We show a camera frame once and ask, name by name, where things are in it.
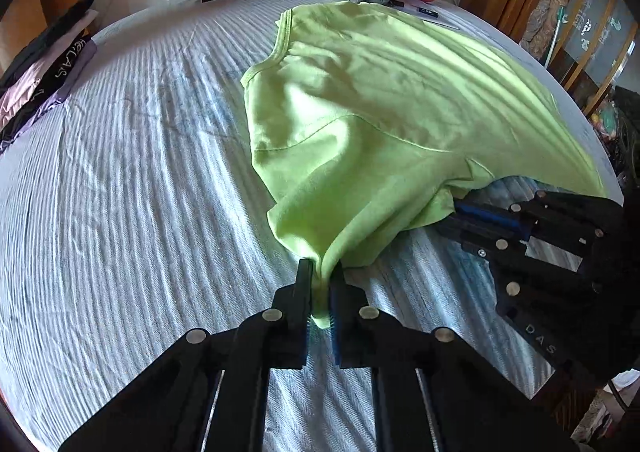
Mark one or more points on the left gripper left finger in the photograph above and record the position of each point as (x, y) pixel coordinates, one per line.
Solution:
(207, 392)

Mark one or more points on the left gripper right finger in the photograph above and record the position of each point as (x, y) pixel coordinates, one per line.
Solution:
(431, 391)

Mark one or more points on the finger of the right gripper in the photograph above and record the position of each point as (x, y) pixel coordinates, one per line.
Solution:
(494, 218)
(479, 238)

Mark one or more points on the lime green t-shirt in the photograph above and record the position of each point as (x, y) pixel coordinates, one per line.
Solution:
(366, 121)

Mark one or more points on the folded dark clothes stack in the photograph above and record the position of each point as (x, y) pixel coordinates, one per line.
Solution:
(43, 73)

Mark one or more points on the striped white bed sheet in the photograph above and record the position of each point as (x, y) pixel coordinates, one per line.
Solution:
(131, 214)

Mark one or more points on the white paper booklet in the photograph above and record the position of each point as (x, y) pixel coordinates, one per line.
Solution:
(441, 21)

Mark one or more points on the black white marker pen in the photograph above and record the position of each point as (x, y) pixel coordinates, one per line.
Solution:
(413, 9)

